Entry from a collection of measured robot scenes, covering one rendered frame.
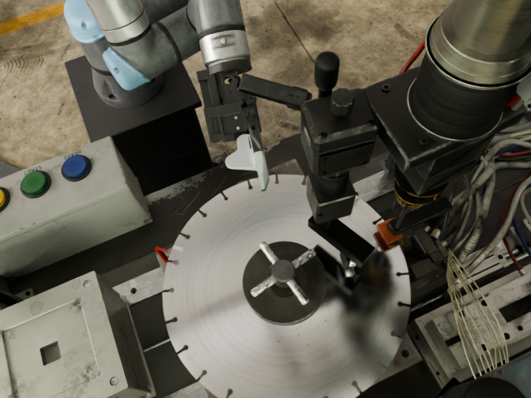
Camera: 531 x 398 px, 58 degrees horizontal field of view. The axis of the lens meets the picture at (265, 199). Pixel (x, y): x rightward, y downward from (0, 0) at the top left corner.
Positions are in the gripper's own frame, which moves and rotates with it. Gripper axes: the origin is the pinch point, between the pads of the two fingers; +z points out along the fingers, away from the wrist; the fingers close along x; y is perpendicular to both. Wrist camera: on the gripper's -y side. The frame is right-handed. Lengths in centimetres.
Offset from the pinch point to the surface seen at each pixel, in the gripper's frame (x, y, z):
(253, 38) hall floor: -139, -10, -53
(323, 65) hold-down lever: 38.5, -5.7, -11.8
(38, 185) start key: -1.6, 36.4, -7.4
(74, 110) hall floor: -127, 69, -37
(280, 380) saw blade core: 21.3, 3.5, 21.9
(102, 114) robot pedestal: -28.6, 31.2, -20.0
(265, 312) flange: 17.7, 3.6, 14.4
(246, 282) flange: 15.4, 5.5, 10.7
